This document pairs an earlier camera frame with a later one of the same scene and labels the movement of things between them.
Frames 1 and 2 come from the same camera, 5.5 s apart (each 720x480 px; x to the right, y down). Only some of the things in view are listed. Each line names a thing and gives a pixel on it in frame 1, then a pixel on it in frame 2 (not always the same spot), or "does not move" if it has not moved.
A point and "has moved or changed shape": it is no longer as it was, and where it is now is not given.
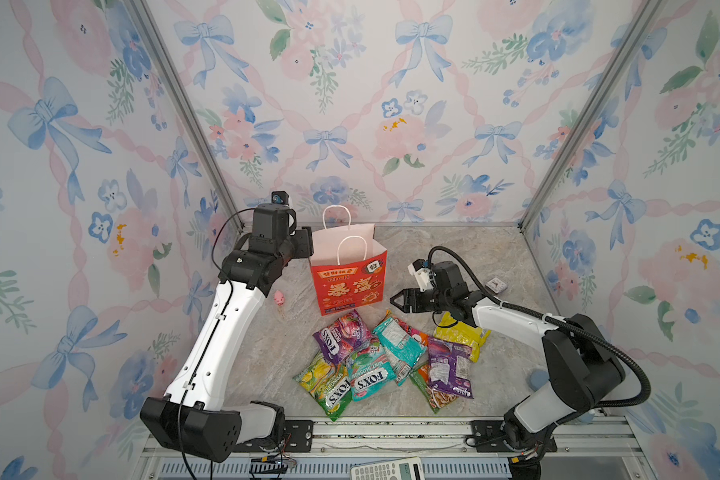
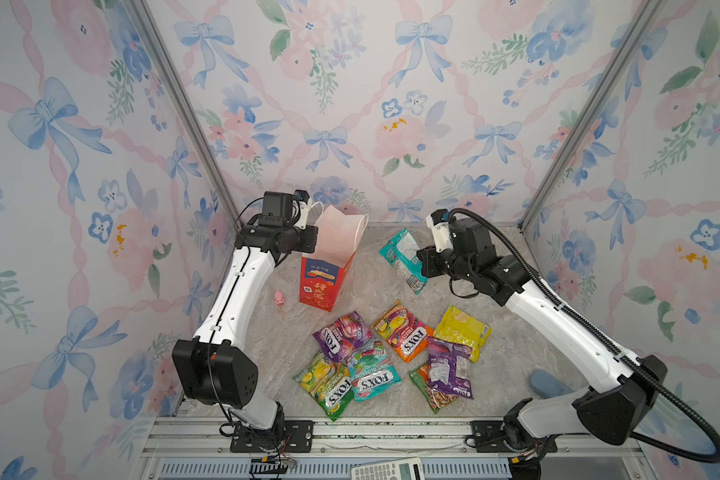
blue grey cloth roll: [538, 378] does not move
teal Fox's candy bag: [370, 371] does not move
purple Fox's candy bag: [343, 337] does not move
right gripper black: [407, 295] -> [429, 258]
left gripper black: [305, 243] does not move
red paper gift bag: [348, 263] has moved or changed shape
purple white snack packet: [449, 367] does not move
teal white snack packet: [401, 348] -> [402, 254]
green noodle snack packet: [436, 399] does not move
